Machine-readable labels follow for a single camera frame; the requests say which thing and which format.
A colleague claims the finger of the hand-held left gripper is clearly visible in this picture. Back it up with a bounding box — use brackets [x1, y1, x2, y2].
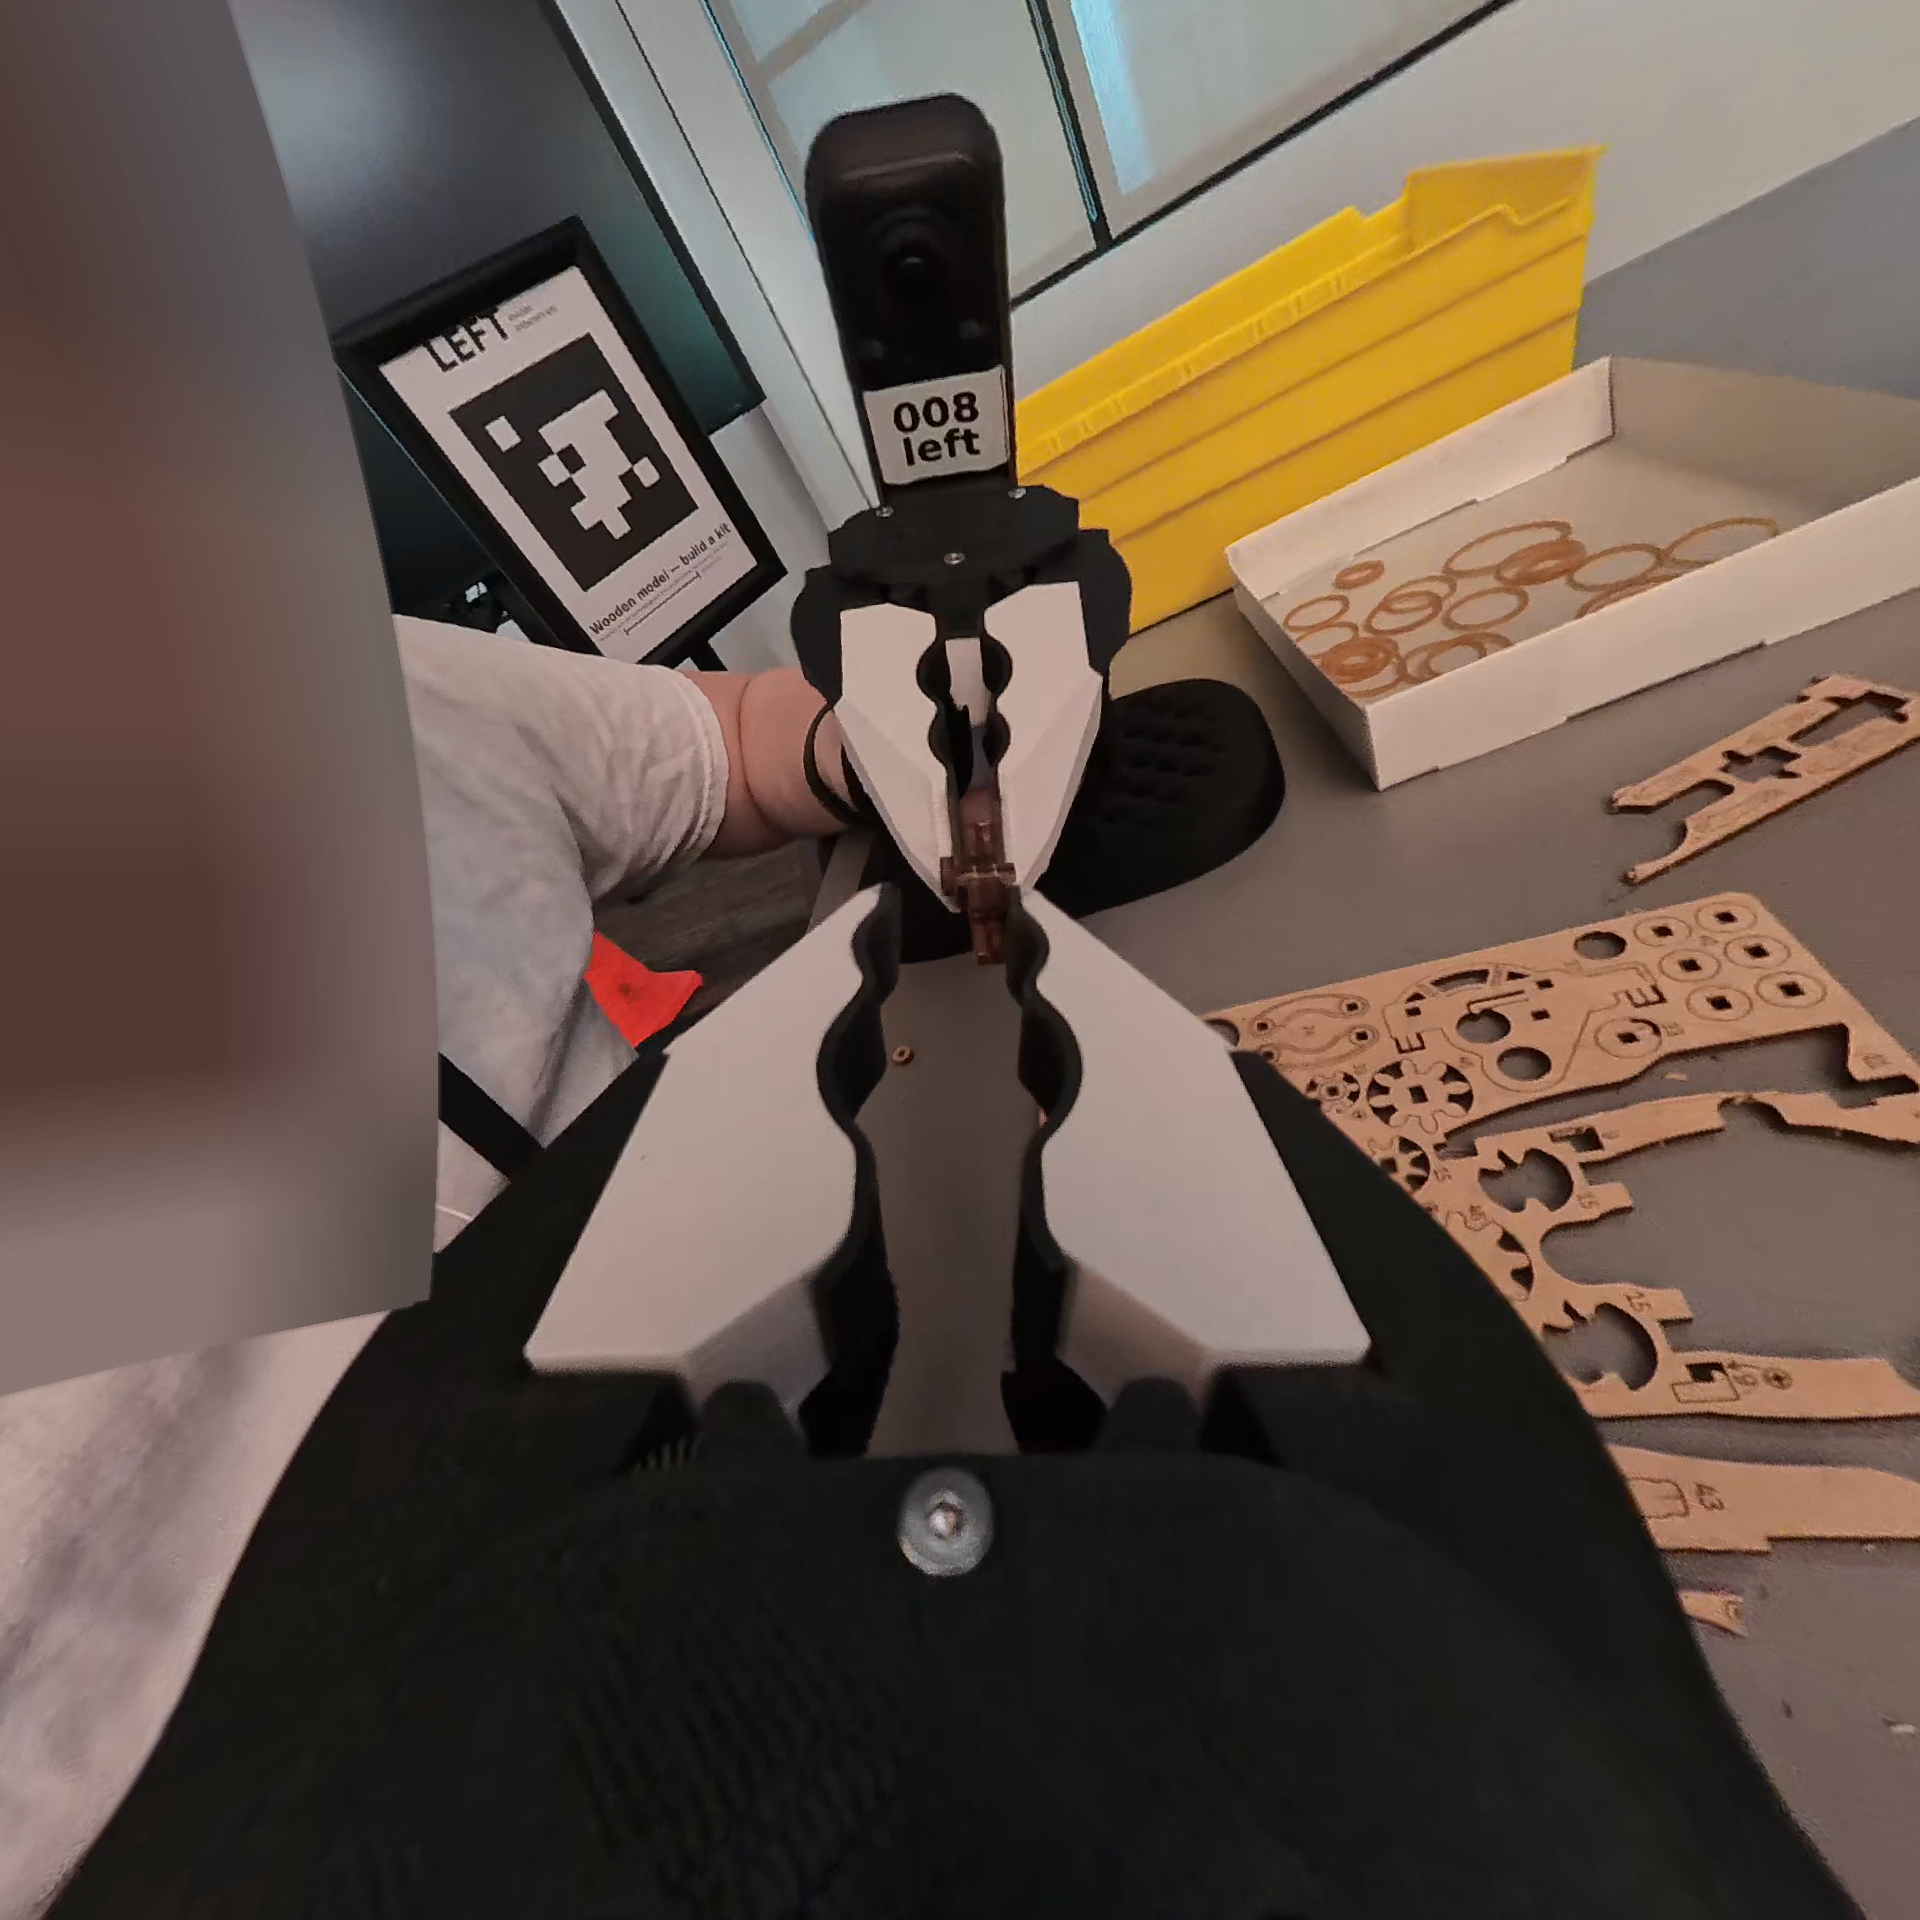
[961, 574, 1116, 890]
[833, 599, 974, 916]

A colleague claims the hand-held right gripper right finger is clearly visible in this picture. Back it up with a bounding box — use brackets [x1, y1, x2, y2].
[1000, 900, 1377, 1449]

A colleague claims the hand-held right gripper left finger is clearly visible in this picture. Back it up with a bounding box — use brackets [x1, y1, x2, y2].
[521, 883, 905, 1455]

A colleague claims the small dark wooden model part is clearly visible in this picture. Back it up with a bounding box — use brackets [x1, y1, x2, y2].
[937, 817, 1032, 971]

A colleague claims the narrow wooden cutout sheet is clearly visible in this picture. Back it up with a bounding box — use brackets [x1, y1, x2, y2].
[1608, 1443, 1784, 1558]

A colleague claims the person's left forearm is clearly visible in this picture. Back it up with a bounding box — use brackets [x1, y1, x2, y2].
[662, 660, 873, 873]

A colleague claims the black textured pad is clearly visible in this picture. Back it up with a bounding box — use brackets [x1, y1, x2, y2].
[886, 679, 1289, 963]

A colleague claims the red object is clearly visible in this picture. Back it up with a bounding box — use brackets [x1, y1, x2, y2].
[586, 931, 705, 1051]

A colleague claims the framed marker sign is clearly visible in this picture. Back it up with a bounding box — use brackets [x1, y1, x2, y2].
[335, 218, 794, 672]

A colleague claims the pile of wooden rings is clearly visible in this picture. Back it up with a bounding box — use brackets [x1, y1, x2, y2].
[1283, 515, 1787, 705]

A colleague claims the yellow plastic bin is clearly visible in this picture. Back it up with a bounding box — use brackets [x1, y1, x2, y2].
[1014, 144, 1608, 640]

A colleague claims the white cardboard box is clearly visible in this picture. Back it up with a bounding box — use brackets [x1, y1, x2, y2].
[1225, 354, 1920, 794]

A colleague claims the wooden sheet with square holes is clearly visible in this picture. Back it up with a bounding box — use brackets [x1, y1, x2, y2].
[1206, 892, 1920, 1186]

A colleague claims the window with dark frame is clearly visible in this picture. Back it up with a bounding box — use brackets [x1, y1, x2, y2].
[600, 0, 1518, 303]

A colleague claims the forked wooden frame piece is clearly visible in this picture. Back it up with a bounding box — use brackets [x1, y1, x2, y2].
[1610, 675, 1920, 888]

